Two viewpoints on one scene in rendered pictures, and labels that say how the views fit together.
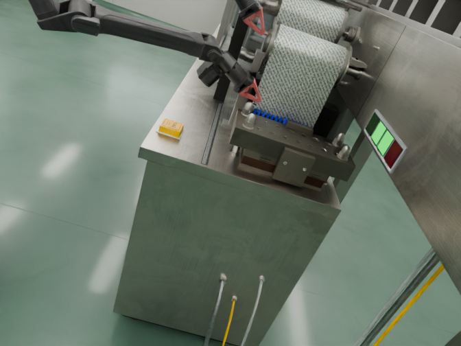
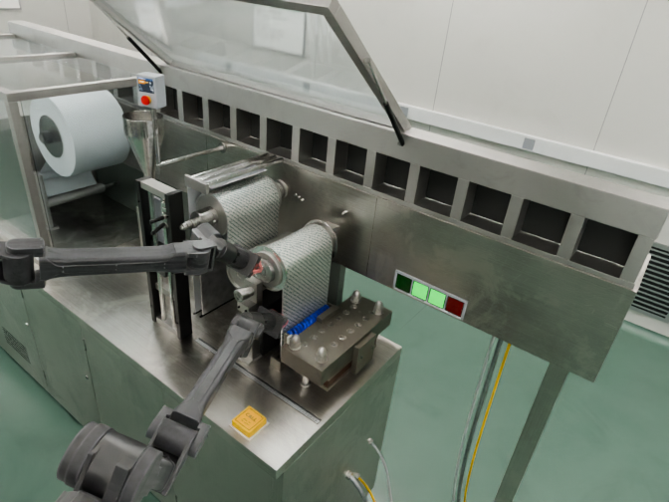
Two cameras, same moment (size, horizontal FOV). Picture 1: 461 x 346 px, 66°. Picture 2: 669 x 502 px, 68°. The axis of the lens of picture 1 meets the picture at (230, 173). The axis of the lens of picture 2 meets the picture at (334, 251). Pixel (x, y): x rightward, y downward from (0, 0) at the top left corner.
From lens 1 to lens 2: 1.08 m
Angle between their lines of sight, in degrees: 42
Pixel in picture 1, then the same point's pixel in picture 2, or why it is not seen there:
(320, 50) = (313, 247)
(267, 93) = (291, 311)
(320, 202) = (390, 357)
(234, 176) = (342, 403)
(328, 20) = (268, 199)
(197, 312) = not seen: outside the picture
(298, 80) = (308, 281)
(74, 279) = not seen: outside the picture
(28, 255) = not seen: outside the picture
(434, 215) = (529, 341)
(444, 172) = (518, 314)
